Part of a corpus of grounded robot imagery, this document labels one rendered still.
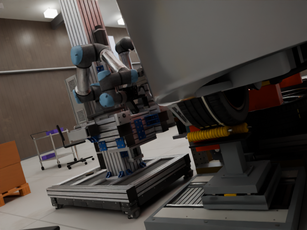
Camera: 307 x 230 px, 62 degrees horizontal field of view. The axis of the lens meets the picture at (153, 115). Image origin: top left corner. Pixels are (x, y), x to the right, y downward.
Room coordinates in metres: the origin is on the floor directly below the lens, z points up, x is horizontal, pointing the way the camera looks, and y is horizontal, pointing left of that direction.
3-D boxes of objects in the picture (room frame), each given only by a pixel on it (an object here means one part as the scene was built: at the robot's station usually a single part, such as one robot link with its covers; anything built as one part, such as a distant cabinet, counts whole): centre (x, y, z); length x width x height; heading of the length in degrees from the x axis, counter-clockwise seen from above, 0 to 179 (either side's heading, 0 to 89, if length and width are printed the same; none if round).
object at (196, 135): (1.47, -0.27, 0.51); 0.29 x 0.06 x 0.06; 54
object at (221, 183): (1.53, -0.40, 0.32); 0.40 x 0.30 x 0.28; 144
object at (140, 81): (1.61, 0.00, 0.93); 0.09 x 0.05 x 0.05; 54
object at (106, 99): (1.38, 0.20, 0.85); 0.11 x 0.08 x 0.09; 145
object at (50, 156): (5.95, 2.47, 0.44); 0.91 x 0.53 x 0.89; 48
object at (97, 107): (2.05, 0.36, 0.87); 0.15 x 0.15 x 0.10
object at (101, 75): (1.39, 0.18, 0.95); 0.11 x 0.08 x 0.11; 115
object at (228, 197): (1.57, -0.43, 0.13); 0.50 x 0.36 x 0.10; 144
